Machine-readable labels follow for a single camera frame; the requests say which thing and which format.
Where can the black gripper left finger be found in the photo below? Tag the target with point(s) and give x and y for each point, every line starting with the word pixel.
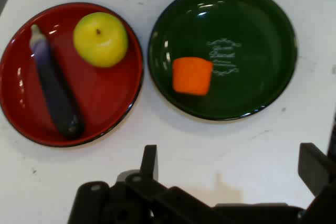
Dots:
pixel 147 161

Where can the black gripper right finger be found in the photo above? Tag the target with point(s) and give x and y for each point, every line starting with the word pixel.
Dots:
pixel 313 166

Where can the orange toy block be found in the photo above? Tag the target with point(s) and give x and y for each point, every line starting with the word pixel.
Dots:
pixel 192 75

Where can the red round plate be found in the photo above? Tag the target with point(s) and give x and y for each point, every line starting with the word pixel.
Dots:
pixel 105 98

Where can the purple toy eggplant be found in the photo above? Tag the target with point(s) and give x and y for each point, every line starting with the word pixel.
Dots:
pixel 52 87

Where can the yellow-green citrus fruit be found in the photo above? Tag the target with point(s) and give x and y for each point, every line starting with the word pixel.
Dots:
pixel 101 39

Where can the dark green round plate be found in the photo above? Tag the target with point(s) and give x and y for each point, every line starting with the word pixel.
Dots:
pixel 249 24

